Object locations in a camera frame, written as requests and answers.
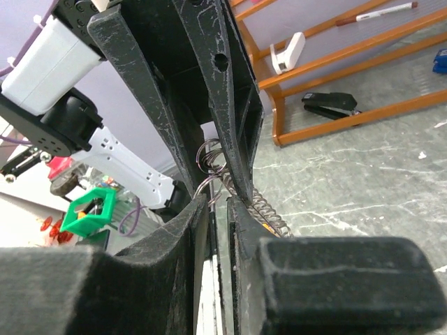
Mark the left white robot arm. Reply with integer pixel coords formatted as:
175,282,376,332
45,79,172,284
1,1,263,214

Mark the green plastic frame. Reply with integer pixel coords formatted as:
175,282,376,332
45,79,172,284
60,188,117,237

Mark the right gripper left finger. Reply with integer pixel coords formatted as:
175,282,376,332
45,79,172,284
1,195,209,334

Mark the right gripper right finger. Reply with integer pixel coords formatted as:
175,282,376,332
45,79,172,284
227,198,446,334

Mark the wooden tiered rack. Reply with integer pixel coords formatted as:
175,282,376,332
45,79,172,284
230,1,446,147

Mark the brown capped white marker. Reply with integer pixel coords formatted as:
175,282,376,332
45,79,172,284
335,1,418,27

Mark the blue stapler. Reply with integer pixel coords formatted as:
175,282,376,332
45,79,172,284
432,49,447,74

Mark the black stapler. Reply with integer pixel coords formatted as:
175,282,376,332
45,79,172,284
301,92,361,120

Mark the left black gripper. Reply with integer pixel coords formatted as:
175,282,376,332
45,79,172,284
52,1,264,204

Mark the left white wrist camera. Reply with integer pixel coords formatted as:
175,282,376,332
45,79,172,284
1,16,101,116

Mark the large keyring yellow handle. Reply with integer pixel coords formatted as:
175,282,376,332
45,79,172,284
195,138,294,239

